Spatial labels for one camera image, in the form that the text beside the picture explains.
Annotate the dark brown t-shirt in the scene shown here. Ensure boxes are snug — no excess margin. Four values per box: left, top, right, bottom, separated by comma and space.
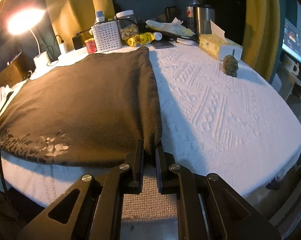
0, 47, 162, 167

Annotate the brown cardboard box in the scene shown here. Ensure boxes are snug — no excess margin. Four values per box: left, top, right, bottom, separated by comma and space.
0, 53, 35, 88

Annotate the white textured bedspread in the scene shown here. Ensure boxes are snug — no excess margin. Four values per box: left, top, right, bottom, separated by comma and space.
0, 41, 301, 208

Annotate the white usb charger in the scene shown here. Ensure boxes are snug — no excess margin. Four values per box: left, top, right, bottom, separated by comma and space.
59, 42, 68, 54

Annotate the white desk lamp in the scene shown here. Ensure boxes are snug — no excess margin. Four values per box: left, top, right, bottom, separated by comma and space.
7, 8, 50, 69

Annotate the black power adapter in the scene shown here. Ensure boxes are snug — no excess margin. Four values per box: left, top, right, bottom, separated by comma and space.
72, 35, 84, 50

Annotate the red round tin can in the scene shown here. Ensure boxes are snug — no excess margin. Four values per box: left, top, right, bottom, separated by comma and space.
85, 38, 97, 54

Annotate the small brown figurine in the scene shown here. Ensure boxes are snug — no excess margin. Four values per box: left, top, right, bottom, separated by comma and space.
221, 55, 238, 77

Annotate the white perforated plastic basket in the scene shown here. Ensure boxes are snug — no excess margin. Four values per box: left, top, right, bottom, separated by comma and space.
91, 21, 122, 53

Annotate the yellow tissue box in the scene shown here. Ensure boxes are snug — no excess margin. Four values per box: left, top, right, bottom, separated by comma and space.
199, 20, 243, 61

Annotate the white mug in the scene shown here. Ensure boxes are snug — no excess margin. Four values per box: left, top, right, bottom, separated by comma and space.
282, 55, 300, 76

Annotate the black smartphone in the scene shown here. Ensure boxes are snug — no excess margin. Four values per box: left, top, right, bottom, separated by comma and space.
151, 40, 174, 49

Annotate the clear jar white lid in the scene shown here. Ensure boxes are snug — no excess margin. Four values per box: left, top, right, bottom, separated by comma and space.
115, 10, 139, 41

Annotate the yellow snack bag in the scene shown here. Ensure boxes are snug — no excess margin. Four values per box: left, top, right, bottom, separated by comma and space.
125, 33, 155, 47

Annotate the computer monitor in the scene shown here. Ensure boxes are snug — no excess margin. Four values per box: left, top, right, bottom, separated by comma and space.
282, 19, 301, 63

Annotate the steel tumbler cup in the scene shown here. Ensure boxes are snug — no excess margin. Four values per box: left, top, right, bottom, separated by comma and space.
193, 5, 215, 40

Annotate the plastic drink bottle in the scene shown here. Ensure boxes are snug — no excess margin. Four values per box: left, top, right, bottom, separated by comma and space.
186, 0, 199, 32

